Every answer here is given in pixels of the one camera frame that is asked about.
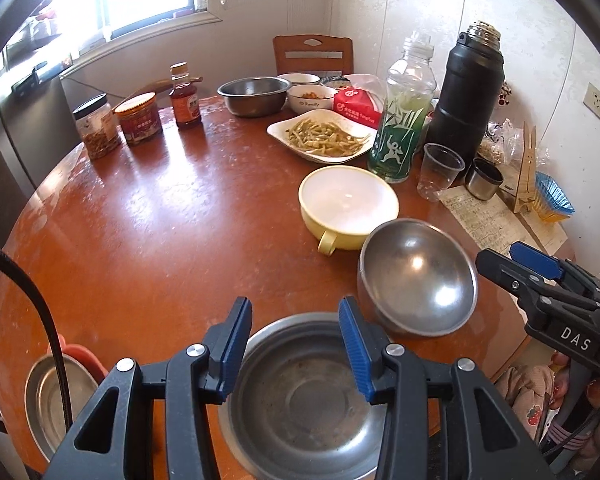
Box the small steel bowl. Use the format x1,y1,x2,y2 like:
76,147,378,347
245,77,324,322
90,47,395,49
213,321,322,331
358,218,478,337

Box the large steel bowl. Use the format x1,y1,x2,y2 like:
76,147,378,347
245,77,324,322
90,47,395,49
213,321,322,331
219,312,386,479

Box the yellow bowl with handle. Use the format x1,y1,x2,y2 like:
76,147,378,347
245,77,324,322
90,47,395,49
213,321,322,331
298,166,400,256

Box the pink bear-shaped plate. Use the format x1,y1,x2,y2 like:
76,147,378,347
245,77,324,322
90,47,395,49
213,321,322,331
59,337,108,384

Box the shallow steel pan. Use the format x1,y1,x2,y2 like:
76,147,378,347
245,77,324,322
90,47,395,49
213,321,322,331
24,354,98,463

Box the written paper sheet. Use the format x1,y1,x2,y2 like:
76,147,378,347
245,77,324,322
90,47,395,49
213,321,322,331
439,186,568,256

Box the blue paper cup liners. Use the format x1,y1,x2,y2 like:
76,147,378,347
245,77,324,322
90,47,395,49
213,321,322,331
533,171,576,222

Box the wooden clip stand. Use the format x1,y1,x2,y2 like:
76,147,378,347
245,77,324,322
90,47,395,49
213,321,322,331
513,122,536,214

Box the small steel cup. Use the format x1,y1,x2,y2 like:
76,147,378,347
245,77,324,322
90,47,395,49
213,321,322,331
465,157,504,202

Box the clear plastic cup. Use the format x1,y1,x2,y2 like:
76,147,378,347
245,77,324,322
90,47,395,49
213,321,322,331
416,143,465,203

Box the black thermos flask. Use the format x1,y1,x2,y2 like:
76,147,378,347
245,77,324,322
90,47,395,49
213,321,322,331
426,21,505,165

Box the white dish of beans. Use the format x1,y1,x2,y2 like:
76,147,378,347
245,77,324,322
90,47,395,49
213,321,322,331
266,110,376,165

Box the green drink bottle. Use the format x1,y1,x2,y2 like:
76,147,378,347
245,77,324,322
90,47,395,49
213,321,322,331
367,30,437,183

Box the red tissue pack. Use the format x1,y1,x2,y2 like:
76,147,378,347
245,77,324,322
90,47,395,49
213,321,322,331
332,87,384,129

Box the red jar orange lid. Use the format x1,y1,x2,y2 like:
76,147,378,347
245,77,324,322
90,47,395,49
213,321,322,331
114,92,162,146

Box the steel bowl at back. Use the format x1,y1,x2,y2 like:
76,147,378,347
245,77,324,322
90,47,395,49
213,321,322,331
218,76,291,118

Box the brown sauce bottle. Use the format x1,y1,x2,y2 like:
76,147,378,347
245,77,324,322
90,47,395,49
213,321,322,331
170,62,200,129

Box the white ceramic bowl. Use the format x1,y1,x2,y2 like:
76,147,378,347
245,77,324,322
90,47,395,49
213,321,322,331
287,84,338,115

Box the clear jar black lid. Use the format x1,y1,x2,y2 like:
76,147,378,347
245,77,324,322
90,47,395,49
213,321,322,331
72,93,121,160

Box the grey refrigerator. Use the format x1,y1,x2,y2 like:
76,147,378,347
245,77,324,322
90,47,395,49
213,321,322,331
0,58,81,201

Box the wooden chair back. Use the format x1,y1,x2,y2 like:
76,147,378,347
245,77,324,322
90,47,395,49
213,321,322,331
272,34,354,75

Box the window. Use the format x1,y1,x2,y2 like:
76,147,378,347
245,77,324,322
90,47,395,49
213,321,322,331
0,0,226,76

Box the black cable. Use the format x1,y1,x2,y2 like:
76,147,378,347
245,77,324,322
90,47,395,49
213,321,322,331
0,234,74,434

